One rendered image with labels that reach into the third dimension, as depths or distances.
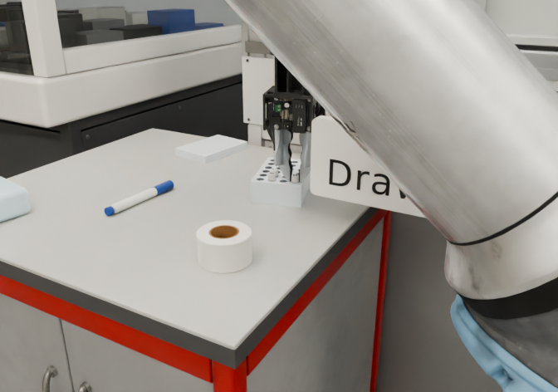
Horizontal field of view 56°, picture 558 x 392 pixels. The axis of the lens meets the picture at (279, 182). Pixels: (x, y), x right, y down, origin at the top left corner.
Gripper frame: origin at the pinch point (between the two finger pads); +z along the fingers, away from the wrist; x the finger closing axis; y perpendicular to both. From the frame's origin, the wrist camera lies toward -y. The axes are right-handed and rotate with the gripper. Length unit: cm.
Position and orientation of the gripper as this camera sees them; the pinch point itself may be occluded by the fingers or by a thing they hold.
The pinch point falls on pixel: (296, 172)
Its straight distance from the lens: 83.0
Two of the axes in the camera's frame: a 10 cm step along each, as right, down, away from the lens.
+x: 9.8, 0.8, -2.0
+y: -2.2, 3.6, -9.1
